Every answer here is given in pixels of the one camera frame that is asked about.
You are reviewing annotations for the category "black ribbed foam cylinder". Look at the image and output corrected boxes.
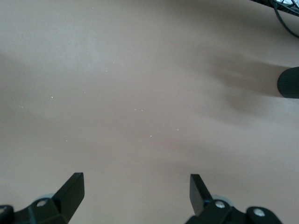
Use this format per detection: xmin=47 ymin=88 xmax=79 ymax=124
xmin=277 ymin=66 xmax=299 ymax=99

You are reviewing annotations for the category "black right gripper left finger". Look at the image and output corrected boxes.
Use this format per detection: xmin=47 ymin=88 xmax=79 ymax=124
xmin=0 ymin=172 xmax=85 ymax=224

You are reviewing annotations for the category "black looping cable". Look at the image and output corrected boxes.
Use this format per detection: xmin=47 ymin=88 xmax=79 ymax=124
xmin=271 ymin=0 xmax=299 ymax=38

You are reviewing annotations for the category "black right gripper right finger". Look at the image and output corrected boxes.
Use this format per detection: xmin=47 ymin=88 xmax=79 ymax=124
xmin=185 ymin=174 xmax=283 ymax=224

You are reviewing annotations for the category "brown paper table cover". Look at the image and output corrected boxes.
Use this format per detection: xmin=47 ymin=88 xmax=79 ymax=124
xmin=0 ymin=0 xmax=299 ymax=224

